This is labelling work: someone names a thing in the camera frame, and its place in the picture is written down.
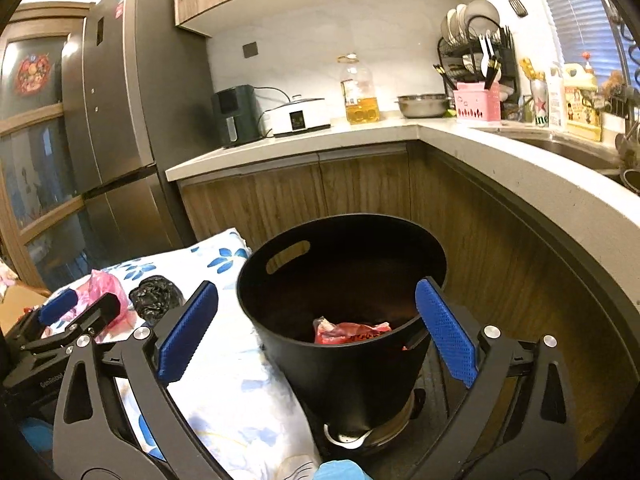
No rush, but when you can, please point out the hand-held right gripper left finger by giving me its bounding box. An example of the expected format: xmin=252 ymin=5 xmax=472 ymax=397
xmin=52 ymin=280 xmax=236 ymax=480

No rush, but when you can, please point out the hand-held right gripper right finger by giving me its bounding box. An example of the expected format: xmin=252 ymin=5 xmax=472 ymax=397
xmin=400 ymin=277 xmax=581 ymax=480

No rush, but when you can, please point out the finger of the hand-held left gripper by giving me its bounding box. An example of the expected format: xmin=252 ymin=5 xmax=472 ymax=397
xmin=20 ymin=292 xmax=130 ymax=361
xmin=2 ymin=289 xmax=80 ymax=361

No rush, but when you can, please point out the pink plastic bag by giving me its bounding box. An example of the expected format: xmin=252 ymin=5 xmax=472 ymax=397
xmin=47 ymin=269 xmax=133 ymax=346

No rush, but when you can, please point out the balled black plastic bag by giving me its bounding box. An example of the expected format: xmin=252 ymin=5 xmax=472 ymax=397
xmin=128 ymin=275 xmax=185 ymax=325

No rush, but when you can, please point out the clear red-printed plastic bag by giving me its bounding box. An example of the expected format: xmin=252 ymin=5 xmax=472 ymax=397
xmin=313 ymin=316 xmax=392 ymax=346

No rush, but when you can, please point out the black round bin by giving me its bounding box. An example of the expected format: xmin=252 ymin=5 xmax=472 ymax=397
xmin=236 ymin=214 xmax=448 ymax=431

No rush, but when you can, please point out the person's left hand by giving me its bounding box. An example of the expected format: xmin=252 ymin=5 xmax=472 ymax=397
xmin=22 ymin=417 xmax=53 ymax=442

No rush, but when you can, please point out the person's right hand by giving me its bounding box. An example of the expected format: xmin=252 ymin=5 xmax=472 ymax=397
xmin=317 ymin=459 xmax=362 ymax=480

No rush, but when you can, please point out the wooden chair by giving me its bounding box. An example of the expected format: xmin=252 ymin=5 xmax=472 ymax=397
xmin=0 ymin=282 xmax=51 ymax=333

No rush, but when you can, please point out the blue floral blanket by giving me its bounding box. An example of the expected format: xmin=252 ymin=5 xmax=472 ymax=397
xmin=47 ymin=227 xmax=326 ymax=480

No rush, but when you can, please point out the wooden glass door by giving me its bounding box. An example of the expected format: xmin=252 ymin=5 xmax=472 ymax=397
xmin=0 ymin=2 xmax=96 ymax=291

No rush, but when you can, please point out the grey refrigerator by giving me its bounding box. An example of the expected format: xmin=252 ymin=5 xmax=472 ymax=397
xmin=60 ymin=0 xmax=221 ymax=261

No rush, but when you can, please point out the steel sink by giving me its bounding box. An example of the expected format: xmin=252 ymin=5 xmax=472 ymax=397
xmin=520 ymin=135 xmax=640 ymax=181

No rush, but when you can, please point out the black air fryer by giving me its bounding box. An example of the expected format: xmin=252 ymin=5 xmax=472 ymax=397
xmin=211 ymin=85 xmax=266 ymax=148

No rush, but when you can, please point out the steel bowl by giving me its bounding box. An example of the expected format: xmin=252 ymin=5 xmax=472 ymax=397
xmin=396 ymin=93 xmax=452 ymax=119

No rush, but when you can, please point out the pink utensil holder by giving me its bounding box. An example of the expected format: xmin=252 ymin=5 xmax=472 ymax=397
xmin=454 ymin=80 xmax=502 ymax=123

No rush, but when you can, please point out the red round door decoration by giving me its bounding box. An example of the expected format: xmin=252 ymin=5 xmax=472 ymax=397
xmin=14 ymin=55 xmax=53 ymax=95

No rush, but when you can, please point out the white rice cooker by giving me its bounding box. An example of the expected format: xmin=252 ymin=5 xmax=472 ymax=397
xmin=264 ymin=94 xmax=332 ymax=138

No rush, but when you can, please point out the cooking oil bottle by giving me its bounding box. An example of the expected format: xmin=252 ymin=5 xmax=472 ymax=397
xmin=340 ymin=53 xmax=381 ymax=126

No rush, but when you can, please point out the silver green can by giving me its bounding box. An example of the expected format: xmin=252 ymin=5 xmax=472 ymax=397
xmin=529 ymin=77 xmax=551 ymax=126

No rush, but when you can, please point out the white bottle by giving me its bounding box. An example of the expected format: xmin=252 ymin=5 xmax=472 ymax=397
xmin=545 ymin=62 xmax=568 ymax=128

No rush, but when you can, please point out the yellow detergent bottle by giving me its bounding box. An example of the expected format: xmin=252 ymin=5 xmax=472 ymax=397
xmin=562 ymin=52 xmax=603 ymax=142

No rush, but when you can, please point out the black dish rack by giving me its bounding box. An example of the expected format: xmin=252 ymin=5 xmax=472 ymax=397
xmin=436 ymin=0 xmax=518 ymax=111

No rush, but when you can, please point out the large white plate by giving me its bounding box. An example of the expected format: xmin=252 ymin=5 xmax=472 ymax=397
xmin=465 ymin=0 xmax=501 ymax=31

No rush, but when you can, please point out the steel faucet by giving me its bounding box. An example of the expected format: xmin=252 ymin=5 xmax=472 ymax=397
xmin=607 ymin=5 xmax=640 ymax=111

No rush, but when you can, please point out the window blind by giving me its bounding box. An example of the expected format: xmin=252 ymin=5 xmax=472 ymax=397
xmin=530 ymin=0 xmax=631 ymax=91

